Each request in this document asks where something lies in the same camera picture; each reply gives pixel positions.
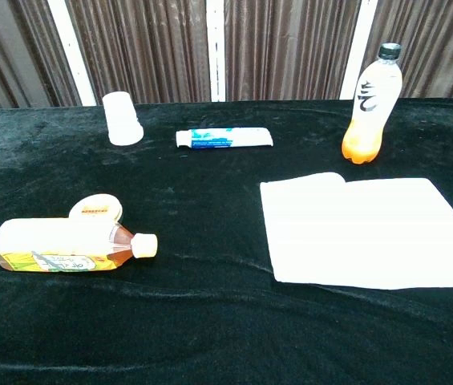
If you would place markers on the white blue toothpaste tube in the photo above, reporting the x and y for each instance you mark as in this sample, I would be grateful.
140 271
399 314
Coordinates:
226 137

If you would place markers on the white upside-down paper cup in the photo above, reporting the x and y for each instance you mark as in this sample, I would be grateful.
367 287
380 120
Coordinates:
122 120

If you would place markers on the black velvet tablecloth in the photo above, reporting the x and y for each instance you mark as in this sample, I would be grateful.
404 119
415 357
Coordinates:
210 321

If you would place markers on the round cream tin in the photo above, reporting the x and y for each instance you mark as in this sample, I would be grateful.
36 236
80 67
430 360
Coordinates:
95 207

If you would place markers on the brown pleated curtain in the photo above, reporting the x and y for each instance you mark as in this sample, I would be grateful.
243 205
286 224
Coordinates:
286 48
442 44
142 48
9 52

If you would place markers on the orange drink bottle black cap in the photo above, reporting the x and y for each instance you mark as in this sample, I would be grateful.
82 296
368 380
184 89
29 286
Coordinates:
370 120

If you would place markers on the tea bottle yellow label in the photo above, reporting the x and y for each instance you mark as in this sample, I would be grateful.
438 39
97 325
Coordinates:
61 244

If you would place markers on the white vertical post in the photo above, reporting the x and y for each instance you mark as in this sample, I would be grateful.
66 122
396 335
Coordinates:
71 52
216 48
358 52

